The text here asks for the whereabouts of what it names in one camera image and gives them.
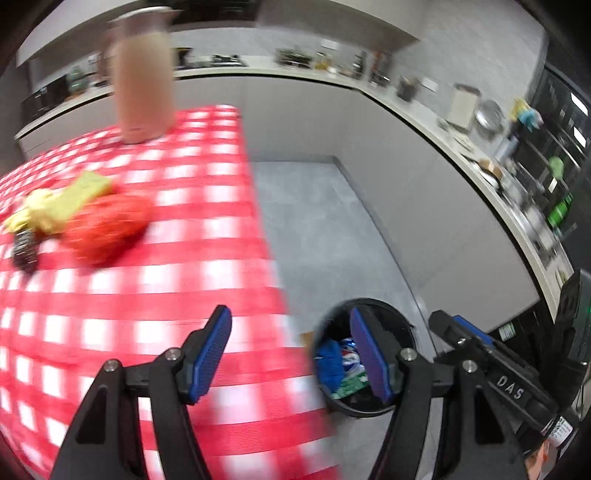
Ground red blue white can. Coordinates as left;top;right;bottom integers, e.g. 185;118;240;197
340;338;366;371

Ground gas stove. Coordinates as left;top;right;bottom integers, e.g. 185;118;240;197
177;46;246;68

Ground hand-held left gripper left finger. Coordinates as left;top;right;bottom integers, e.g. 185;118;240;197
50;305;233;480

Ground black built-in dishwasher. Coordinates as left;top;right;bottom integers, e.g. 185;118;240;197
487;308;560;354

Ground grey wall cabinet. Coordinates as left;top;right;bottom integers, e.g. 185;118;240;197
256;0;422;48

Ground black mesh item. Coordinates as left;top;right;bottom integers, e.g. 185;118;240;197
11;228;41;274

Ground yellow crumpled wrapper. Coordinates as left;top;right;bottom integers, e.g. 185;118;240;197
4;188;66;237

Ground dark kitchen window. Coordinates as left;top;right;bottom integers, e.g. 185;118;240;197
508;62;591;280

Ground red white checkered tablecloth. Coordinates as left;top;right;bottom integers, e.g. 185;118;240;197
0;104;343;480

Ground grey kitchen base cabinets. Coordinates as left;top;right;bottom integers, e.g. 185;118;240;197
18;74;542;334

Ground green dish soap bottle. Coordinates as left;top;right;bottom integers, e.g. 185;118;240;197
547;193;576;228

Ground knife rack with red handles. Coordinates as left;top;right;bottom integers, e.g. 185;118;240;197
368;51;394;86

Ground pink thermos jug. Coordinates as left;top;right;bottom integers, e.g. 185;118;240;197
103;6;184;145

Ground metal baking tray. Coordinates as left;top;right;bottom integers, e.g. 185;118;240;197
450;83;482;133

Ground yellow-green flat packet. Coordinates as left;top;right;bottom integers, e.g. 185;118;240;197
54;172;114;223

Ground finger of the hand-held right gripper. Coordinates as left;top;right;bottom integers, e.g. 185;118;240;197
428;310;502;367

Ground beige kitchen countertop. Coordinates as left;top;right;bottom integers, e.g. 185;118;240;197
14;55;570;320

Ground green snack packet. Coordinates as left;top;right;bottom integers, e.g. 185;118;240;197
331;368;371;400

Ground black round trash bin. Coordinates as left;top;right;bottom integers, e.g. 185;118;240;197
314;298;416;418

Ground black utensil holder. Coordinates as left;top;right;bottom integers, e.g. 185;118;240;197
396;76;422;103

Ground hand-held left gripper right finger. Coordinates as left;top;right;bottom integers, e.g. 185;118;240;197
349;307;529;480

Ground steel colander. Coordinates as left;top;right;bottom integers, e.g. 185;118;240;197
475;99;505;130

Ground blue rubber glove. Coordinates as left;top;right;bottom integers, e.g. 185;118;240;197
519;108;544;131

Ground red snack bag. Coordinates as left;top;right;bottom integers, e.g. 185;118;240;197
61;194;154;267

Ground steel cooking pot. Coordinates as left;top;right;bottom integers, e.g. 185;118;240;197
276;47;313;68

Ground blue plastic packet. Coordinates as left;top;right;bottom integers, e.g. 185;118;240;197
316;339;345;389

